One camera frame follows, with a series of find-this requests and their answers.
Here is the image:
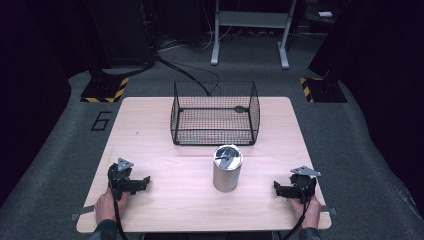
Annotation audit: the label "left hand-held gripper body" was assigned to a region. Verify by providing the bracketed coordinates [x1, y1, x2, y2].
[107, 157, 135, 201]

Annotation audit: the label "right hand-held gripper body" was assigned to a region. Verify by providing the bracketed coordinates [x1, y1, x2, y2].
[288, 165, 323, 205]

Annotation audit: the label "person's right hand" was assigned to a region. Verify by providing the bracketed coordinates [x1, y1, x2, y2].
[287, 195, 322, 230]

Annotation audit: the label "person's left hand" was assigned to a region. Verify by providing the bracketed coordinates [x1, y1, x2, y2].
[94, 187, 130, 225]

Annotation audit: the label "silver metal can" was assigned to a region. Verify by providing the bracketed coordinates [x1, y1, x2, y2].
[212, 143, 244, 194]

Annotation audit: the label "black base with hazard stripes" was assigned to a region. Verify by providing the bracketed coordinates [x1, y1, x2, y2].
[298, 76, 349, 104]
[79, 76, 130, 104]

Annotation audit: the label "white metal stand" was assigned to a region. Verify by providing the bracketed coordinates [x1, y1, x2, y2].
[210, 0, 298, 70]

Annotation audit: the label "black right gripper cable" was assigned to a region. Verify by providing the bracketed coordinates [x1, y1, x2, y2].
[281, 182, 314, 240]

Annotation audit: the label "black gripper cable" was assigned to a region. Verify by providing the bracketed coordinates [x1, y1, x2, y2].
[281, 182, 314, 240]
[107, 164, 129, 240]

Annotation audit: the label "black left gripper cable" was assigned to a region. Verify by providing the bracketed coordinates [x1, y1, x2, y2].
[107, 164, 129, 240]

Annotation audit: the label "grey table bracket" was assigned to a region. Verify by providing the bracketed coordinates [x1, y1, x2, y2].
[319, 205, 338, 216]
[69, 205, 96, 222]

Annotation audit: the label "black wire basket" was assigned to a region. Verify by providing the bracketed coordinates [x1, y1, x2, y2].
[169, 80, 262, 147]

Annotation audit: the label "black floor cable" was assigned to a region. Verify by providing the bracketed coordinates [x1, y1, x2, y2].
[155, 54, 222, 98]

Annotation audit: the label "light floor cables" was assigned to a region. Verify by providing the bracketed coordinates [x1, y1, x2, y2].
[157, 19, 234, 53]

